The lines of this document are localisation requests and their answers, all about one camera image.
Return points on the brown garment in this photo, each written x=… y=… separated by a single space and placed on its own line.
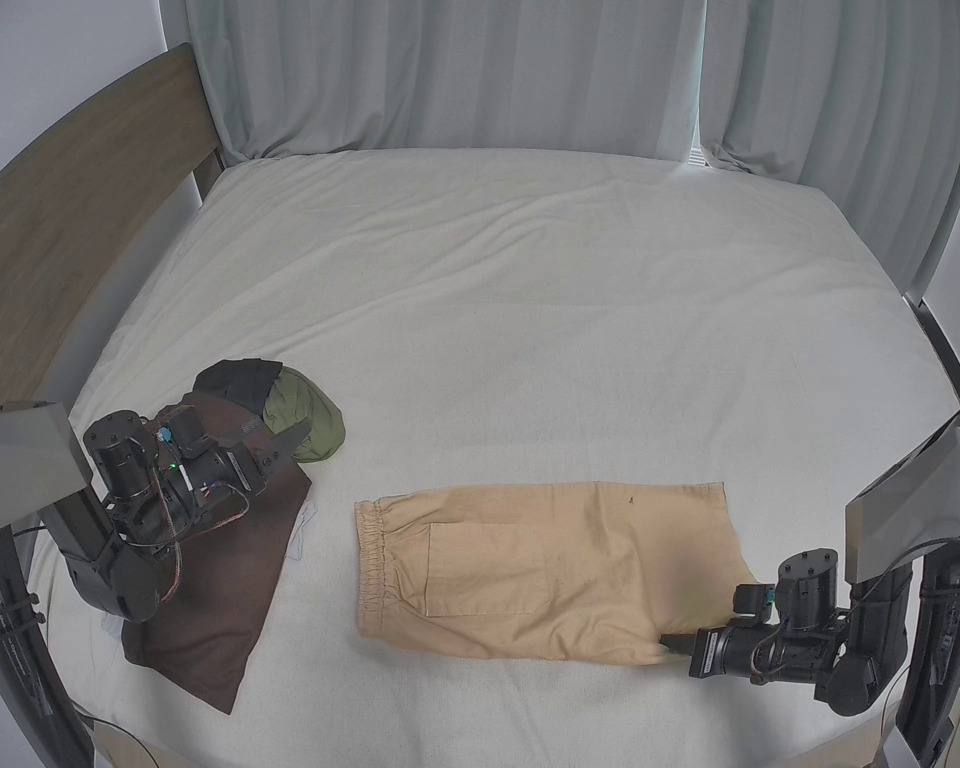
x=225 y=600

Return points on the green garment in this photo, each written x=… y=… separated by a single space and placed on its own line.
x=315 y=420

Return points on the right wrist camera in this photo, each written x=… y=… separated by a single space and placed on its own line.
x=750 y=600

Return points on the tan shorts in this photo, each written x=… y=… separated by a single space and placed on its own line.
x=525 y=562

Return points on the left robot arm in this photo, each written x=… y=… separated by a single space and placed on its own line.
x=112 y=577

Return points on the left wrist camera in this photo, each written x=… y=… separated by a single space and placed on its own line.
x=184 y=431

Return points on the pale grey-green curtain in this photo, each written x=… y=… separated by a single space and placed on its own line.
x=825 y=90
x=450 y=75

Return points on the black garment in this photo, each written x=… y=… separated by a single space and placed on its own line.
x=232 y=382

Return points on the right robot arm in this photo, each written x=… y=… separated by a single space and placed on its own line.
x=862 y=660

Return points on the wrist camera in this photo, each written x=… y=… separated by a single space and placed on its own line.
x=184 y=431
x=750 y=600

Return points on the bed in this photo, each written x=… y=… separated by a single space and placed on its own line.
x=525 y=300

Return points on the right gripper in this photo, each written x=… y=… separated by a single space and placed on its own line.
x=724 y=652

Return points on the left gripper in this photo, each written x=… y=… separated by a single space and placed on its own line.
x=214 y=484

